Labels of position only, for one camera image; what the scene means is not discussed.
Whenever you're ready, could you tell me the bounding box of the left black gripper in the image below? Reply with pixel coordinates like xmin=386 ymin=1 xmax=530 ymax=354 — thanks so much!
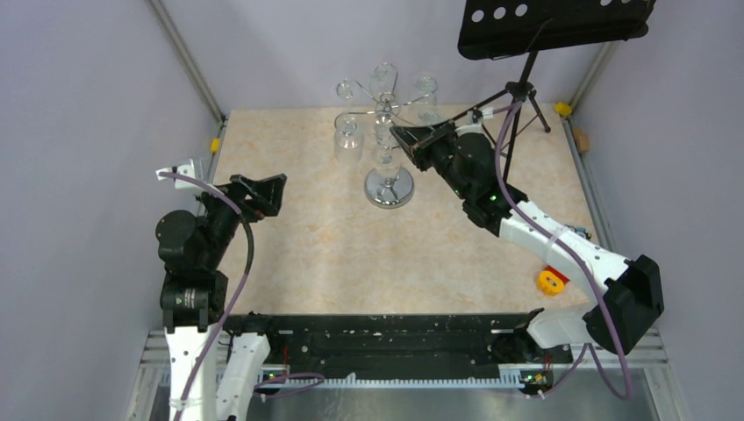
xmin=196 ymin=171 xmax=286 ymax=266

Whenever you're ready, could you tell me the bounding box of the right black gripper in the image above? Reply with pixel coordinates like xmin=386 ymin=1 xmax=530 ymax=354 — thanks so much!
xmin=390 ymin=119 xmax=471 ymax=201

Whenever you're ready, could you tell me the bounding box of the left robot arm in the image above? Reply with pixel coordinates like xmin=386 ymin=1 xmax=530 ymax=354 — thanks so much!
xmin=155 ymin=168 xmax=288 ymax=420

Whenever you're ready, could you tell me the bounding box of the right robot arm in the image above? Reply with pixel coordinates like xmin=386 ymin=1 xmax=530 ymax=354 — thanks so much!
xmin=390 ymin=123 xmax=664 ymax=361

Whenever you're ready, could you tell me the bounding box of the chrome wine glass rack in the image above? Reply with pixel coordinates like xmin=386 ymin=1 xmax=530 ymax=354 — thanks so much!
xmin=333 ymin=62 xmax=439 ymax=210

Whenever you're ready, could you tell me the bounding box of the black music stand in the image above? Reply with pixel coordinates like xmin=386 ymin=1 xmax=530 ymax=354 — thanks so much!
xmin=441 ymin=0 xmax=657 ymax=182

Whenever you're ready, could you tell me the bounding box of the yellow corner clip right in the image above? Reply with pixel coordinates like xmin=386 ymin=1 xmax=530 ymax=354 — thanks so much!
xmin=554 ymin=102 xmax=573 ymax=118

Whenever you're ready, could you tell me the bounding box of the yellow and red toy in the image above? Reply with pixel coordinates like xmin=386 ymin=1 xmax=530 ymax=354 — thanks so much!
xmin=535 ymin=266 xmax=570 ymax=296

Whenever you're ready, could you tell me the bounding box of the small blue black device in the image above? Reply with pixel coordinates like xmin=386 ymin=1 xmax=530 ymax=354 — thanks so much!
xmin=571 ymin=226 xmax=592 ymax=240

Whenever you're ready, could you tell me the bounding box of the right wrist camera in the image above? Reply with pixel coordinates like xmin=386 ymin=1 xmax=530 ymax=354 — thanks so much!
xmin=465 ymin=106 xmax=497 ymax=125

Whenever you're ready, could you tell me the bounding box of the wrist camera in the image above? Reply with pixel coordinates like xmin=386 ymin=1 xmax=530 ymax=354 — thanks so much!
xmin=465 ymin=106 xmax=497 ymax=125
xmin=155 ymin=158 xmax=205 ymax=181

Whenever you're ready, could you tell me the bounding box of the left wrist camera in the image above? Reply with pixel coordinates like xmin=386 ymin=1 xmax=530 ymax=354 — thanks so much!
xmin=155 ymin=158 xmax=205 ymax=181

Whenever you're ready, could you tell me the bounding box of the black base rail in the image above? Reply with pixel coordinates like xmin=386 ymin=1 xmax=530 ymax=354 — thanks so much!
xmin=225 ymin=313 xmax=574 ymax=381

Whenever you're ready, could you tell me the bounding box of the brown block on rail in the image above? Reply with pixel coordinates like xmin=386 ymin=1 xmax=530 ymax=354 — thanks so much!
xmin=572 ymin=127 xmax=590 ymax=153

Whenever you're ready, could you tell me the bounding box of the white cable duct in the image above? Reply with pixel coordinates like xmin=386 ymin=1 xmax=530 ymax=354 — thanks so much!
xmin=160 ymin=369 xmax=554 ymax=390

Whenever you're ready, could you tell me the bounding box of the aluminium frame post left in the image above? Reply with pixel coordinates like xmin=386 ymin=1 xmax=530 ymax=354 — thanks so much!
xmin=145 ymin=0 xmax=226 ymax=125

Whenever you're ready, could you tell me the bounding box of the aluminium frame post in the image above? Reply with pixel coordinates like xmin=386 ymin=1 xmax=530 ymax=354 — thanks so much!
xmin=569 ymin=41 xmax=619 ymax=113
xmin=145 ymin=0 xmax=226 ymax=125

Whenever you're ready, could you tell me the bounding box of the aluminium frame post right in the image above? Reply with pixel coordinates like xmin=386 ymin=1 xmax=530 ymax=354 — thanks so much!
xmin=569 ymin=41 xmax=619 ymax=113

